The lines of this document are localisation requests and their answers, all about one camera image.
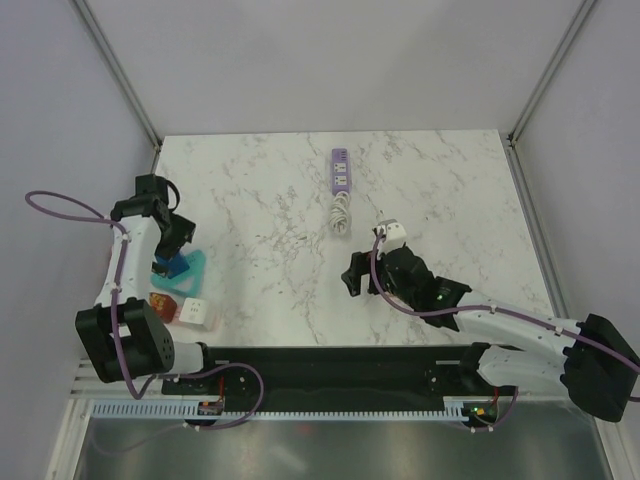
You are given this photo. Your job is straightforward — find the white slotted cable duct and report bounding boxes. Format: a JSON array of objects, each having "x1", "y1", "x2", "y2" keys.
[{"x1": 90, "y1": 397, "x2": 496, "y2": 422}]

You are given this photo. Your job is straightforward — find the orange patterned block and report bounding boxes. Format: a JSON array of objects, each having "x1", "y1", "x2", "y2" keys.
[{"x1": 149, "y1": 292, "x2": 178, "y2": 324}]

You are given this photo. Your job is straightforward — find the teal triangular power strip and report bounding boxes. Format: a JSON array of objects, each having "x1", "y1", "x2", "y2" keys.
[{"x1": 151, "y1": 250, "x2": 206, "y2": 297}]

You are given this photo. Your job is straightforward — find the right aluminium frame post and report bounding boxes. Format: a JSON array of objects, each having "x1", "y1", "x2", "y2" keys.
[{"x1": 504, "y1": 0, "x2": 600, "y2": 149}]

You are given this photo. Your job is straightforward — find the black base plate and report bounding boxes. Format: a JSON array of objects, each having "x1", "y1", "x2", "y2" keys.
[{"x1": 162, "y1": 345, "x2": 514, "y2": 411}]

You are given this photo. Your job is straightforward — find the white cube socket adapter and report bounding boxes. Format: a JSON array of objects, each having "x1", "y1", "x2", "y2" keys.
[{"x1": 178, "y1": 297, "x2": 210, "y2": 331}]

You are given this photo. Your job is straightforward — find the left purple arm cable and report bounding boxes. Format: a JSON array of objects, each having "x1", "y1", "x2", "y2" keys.
[{"x1": 24, "y1": 190, "x2": 156, "y2": 401}]

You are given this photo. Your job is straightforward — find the aluminium frame post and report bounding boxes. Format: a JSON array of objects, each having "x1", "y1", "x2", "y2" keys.
[
  {"x1": 504, "y1": 0, "x2": 600, "y2": 149},
  {"x1": 69, "y1": 0, "x2": 162, "y2": 153}
]

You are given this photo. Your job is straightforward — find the left aluminium frame post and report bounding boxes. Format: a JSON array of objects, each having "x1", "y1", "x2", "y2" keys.
[{"x1": 69, "y1": 0, "x2": 162, "y2": 153}]

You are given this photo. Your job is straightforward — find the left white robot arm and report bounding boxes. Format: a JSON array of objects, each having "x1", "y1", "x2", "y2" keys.
[{"x1": 75, "y1": 174, "x2": 220, "y2": 393}]

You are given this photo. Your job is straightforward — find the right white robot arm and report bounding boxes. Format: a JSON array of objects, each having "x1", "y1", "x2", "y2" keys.
[{"x1": 341, "y1": 246, "x2": 639, "y2": 423}]

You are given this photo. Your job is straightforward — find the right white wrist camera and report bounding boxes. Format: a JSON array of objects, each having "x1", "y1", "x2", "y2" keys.
[{"x1": 373, "y1": 219, "x2": 407, "y2": 253}]

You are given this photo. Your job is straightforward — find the blue cube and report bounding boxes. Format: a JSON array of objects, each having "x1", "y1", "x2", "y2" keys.
[{"x1": 152, "y1": 252, "x2": 189, "y2": 279}]

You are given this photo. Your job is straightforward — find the purple power strip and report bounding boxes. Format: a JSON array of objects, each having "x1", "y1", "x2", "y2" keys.
[{"x1": 330, "y1": 148, "x2": 352, "y2": 196}]

